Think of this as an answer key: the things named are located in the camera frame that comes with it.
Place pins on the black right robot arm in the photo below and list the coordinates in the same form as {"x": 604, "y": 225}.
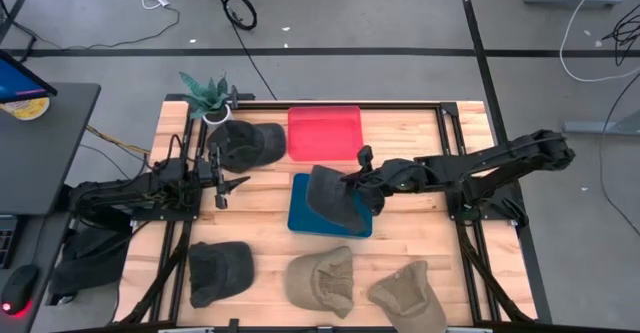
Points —
{"x": 500, "y": 163}

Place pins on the black bag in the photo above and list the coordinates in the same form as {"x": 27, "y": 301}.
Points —
{"x": 90, "y": 263}

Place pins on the black keyboard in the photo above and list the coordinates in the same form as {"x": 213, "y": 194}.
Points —
{"x": 6, "y": 240}

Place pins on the green artificial plant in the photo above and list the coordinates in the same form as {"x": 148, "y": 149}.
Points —
{"x": 205, "y": 98}

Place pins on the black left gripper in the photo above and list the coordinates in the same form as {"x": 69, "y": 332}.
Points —
{"x": 218, "y": 193}

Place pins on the blue plastic tray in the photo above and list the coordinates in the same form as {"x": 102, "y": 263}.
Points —
{"x": 297, "y": 213}

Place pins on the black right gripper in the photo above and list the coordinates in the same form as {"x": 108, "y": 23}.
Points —
{"x": 395, "y": 175}

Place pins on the black desk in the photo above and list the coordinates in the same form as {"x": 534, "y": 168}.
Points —
{"x": 40, "y": 158}

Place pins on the dark grey baseball cap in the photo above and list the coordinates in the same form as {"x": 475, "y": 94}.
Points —
{"x": 220, "y": 273}
{"x": 327, "y": 193}
{"x": 245, "y": 145}

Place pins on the black aluminium table frame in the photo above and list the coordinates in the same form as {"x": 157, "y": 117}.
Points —
{"x": 270, "y": 106}

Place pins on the white plant pot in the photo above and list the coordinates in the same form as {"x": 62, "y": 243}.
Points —
{"x": 226, "y": 119}

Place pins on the yellow wipes canister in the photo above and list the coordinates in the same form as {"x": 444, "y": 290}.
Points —
{"x": 27, "y": 109}

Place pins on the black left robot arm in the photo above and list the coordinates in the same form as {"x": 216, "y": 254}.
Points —
{"x": 125, "y": 195}

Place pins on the black computer mouse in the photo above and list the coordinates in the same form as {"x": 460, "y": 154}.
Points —
{"x": 19, "y": 285}

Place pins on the tan baseball cap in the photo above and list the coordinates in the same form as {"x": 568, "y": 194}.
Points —
{"x": 315, "y": 280}
{"x": 407, "y": 298}

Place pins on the red plastic tray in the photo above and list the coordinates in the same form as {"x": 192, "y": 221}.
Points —
{"x": 325, "y": 133}

